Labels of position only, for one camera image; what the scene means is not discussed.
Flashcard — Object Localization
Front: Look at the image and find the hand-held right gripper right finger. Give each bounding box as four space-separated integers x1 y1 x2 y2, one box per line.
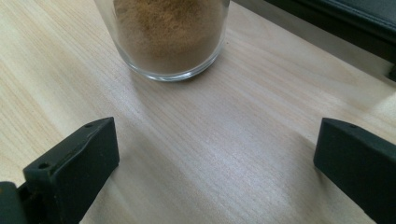
313 118 396 224

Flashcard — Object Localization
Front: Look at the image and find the glass jar brown powder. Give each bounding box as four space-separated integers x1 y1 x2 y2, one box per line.
92 0 232 82

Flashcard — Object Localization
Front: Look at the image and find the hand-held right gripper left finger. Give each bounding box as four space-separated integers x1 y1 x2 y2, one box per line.
18 117 120 224

